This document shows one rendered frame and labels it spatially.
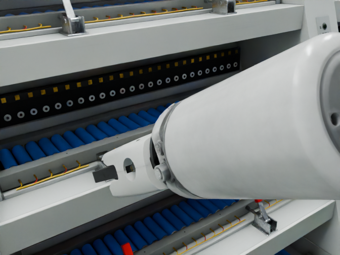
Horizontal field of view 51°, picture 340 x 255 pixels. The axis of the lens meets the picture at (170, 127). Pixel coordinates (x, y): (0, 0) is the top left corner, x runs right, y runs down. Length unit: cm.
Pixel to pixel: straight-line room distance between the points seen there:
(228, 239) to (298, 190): 50
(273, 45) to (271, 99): 65
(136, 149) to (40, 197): 23
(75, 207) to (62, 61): 19
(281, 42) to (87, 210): 52
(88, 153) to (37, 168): 7
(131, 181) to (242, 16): 40
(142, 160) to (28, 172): 26
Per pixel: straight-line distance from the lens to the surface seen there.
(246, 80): 20
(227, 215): 70
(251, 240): 69
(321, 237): 90
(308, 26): 76
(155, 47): 54
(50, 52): 48
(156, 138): 28
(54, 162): 53
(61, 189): 51
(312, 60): 18
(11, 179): 53
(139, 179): 31
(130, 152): 31
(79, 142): 58
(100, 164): 51
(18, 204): 50
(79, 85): 64
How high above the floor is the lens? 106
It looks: 8 degrees down
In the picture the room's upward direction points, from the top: 13 degrees counter-clockwise
